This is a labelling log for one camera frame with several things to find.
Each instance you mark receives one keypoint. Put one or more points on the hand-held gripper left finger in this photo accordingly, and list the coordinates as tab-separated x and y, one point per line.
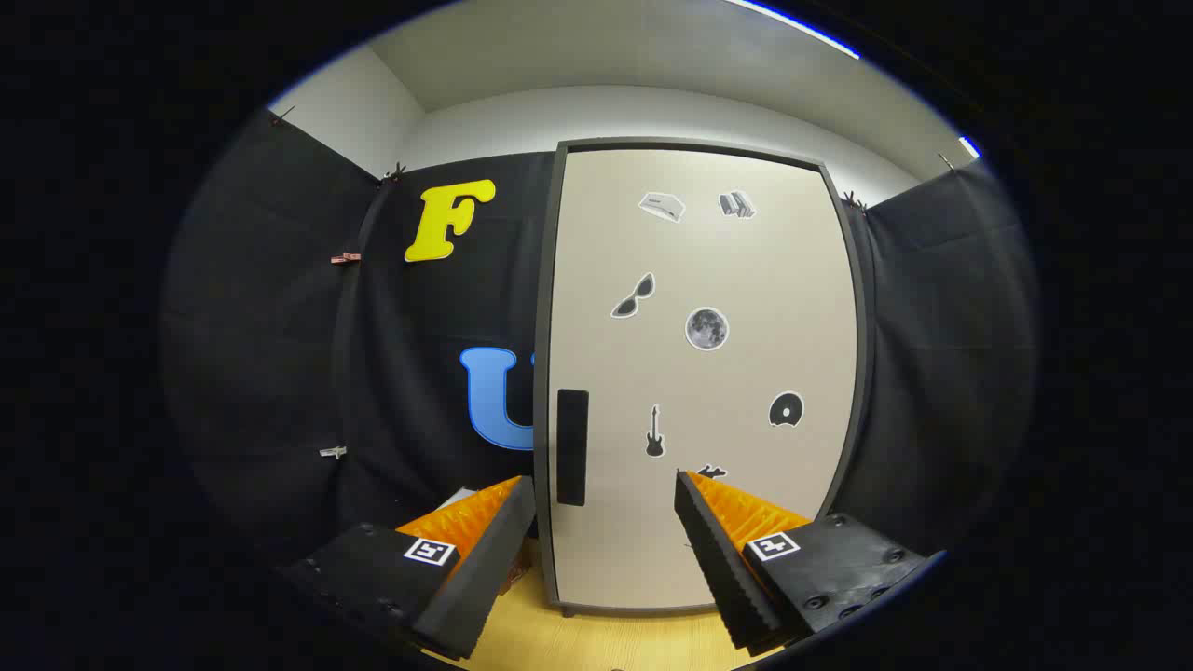
485	568

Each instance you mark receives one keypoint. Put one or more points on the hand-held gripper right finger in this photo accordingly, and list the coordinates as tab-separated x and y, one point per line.
718	568

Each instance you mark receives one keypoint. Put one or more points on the silver clip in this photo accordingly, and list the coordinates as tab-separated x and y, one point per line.
333	451

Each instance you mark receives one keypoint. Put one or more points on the grey cabinet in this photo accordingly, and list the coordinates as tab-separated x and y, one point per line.
543	373

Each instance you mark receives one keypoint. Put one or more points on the black backdrop cloth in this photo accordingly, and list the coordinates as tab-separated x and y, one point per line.
261	354

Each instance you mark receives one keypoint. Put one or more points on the copper clip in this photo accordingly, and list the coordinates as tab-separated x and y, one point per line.
345	257

